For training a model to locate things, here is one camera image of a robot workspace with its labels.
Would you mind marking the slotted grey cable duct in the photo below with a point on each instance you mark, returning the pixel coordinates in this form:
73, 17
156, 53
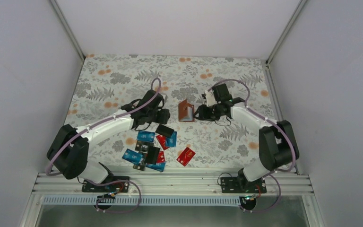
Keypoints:
128, 200

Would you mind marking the blue card bottom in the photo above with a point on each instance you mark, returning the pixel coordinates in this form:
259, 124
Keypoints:
158, 166

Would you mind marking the aluminium rail frame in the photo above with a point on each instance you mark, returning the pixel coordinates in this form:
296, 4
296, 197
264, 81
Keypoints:
177, 181

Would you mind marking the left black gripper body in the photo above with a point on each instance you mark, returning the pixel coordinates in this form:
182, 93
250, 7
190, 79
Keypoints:
160, 119

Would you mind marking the blue card upper left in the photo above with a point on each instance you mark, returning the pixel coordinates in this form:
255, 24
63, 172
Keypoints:
146, 136

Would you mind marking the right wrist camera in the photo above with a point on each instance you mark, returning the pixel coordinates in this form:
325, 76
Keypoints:
209, 98

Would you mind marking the red card centre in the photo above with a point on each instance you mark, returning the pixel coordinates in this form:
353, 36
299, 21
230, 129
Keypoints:
162, 141

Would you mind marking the blue card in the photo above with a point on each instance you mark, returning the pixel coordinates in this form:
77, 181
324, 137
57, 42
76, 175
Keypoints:
172, 140
158, 166
146, 136
133, 157

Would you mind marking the blue card lower left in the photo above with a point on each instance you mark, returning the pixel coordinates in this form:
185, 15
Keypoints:
133, 157

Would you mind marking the black card top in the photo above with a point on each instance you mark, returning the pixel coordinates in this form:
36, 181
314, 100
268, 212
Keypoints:
164, 131

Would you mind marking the black card centre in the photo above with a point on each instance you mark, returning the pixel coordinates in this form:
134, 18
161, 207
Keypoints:
152, 155

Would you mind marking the black VIP card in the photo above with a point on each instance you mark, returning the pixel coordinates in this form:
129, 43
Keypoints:
143, 146

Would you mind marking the red VIP card right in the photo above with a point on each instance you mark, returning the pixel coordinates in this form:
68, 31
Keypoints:
186, 156

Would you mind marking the blue card centre right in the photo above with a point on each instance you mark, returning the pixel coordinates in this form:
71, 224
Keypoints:
172, 140

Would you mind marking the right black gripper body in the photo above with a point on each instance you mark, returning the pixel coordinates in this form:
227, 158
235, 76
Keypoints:
213, 114

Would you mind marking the black card bottom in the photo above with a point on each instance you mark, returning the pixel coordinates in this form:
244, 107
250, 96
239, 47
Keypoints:
141, 165

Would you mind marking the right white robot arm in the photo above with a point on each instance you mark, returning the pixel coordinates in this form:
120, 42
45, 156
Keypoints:
277, 145

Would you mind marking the floral patterned table mat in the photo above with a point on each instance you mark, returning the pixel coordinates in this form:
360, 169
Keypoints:
108, 81

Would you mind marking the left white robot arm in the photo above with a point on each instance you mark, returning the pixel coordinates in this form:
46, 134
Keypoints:
68, 153

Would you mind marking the red card under black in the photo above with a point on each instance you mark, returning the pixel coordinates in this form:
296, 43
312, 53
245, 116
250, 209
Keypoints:
161, 157

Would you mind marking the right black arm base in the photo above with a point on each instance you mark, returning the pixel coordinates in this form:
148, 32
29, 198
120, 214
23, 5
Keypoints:
238, 185

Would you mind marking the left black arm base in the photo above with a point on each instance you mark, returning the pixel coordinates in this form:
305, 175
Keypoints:
115, 187

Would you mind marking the brown leather card holder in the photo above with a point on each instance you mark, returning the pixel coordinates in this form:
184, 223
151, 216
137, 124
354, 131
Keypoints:
185, 111

